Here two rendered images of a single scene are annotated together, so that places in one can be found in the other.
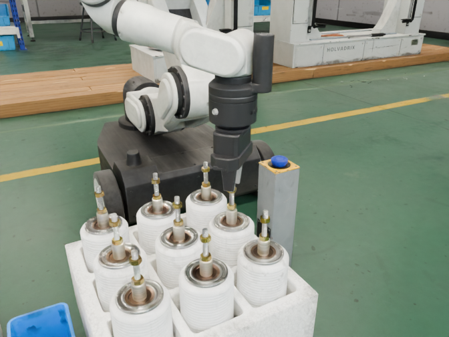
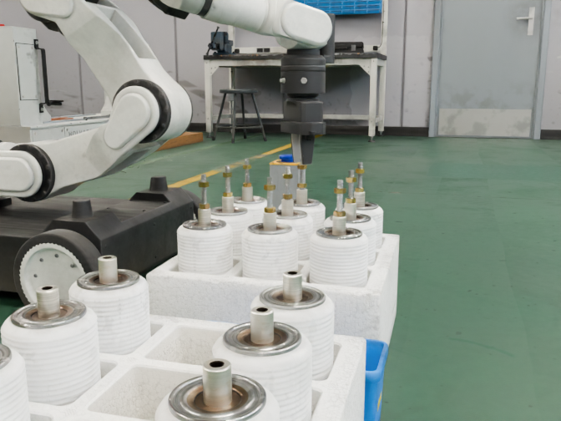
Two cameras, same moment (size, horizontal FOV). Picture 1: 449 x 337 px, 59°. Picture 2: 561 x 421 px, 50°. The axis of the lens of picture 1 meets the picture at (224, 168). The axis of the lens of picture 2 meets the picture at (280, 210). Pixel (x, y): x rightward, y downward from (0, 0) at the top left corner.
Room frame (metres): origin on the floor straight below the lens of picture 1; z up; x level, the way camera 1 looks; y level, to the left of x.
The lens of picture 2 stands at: (-0.11, 0.89, 0.49)
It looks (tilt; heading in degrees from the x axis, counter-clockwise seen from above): 12 degrees down; 314
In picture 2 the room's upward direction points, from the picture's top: straight up
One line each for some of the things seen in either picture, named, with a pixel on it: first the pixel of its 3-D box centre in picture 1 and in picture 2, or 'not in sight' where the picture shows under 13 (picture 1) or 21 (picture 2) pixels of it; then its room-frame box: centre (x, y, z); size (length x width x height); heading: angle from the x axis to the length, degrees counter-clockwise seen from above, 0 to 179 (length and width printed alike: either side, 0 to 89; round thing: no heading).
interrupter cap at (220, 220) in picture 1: (231, 221); (301, 203); (0.70, -0.01, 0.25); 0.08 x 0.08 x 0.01
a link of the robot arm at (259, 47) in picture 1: (241, 65); (306, 43); (0.70, -0.03, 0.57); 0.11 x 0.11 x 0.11; 72
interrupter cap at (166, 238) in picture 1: (179, 237); (287, 215); (0.64, 0.09, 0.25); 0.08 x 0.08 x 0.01
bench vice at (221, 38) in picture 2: not in sight; (220, 42); (4.24, -2.81, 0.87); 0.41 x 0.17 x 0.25; 118
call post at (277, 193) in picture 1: (275, 221); (287, 227); (0.85, -0.13, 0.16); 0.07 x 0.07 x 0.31; 29
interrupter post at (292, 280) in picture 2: not in sight; (292, 286); (0.33, 0.41, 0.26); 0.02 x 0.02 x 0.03
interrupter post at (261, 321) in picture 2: not in sight; (262, 326); (0.27, 0.51, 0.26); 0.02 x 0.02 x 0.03
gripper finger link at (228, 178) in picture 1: (228, 177); (307, 149); (0.68, -0.01, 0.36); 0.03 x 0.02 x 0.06; 70
